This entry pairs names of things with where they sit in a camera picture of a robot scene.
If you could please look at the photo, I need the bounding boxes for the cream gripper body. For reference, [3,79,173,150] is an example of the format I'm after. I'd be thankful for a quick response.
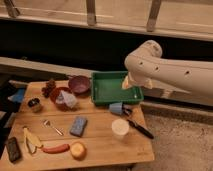
[122,74,153,89]

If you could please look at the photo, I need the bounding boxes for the silver metal fork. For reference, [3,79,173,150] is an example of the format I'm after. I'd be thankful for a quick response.
[43,120,64,136]

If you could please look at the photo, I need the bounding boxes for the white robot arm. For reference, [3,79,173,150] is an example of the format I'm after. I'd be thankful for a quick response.
[122,40,213,98]

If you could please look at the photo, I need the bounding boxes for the green plastic tray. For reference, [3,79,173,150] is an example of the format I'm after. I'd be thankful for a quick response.
[91,71,144,106]

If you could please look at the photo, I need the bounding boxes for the light blue cup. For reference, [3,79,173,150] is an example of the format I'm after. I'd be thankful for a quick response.
[109,102,123,115]

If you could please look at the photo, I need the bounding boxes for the white plastic cup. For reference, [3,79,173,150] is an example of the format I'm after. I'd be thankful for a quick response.
[111,119,129,139]

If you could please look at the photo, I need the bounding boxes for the purple bowl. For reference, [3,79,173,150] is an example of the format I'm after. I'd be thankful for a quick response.
[68,75,90,94]

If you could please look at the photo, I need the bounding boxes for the blue sponge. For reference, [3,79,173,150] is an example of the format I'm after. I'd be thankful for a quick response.
[70,116,87,137]

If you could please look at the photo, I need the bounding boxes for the red bowl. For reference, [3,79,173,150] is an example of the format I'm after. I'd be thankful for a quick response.
[50,87,77,111]

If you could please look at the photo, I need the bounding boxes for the yellow red apple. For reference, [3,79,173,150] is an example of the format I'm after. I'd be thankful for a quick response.
[70,142,87,160]

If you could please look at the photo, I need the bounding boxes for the wooden table board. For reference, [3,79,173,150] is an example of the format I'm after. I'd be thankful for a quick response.
[0,82,154,171]

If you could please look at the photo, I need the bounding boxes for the red sausage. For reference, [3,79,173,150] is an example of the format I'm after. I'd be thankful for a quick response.
[42,144,70,154]

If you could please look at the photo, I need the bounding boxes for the small dark jar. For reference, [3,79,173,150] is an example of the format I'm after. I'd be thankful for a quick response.
[28,98,42,113]

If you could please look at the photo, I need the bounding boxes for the blue cloth at edge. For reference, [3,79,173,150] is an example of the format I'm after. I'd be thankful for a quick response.
[9,88,26,103]

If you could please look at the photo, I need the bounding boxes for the black handled knife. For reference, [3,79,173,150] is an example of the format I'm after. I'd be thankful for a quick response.
[123,109,154,139]

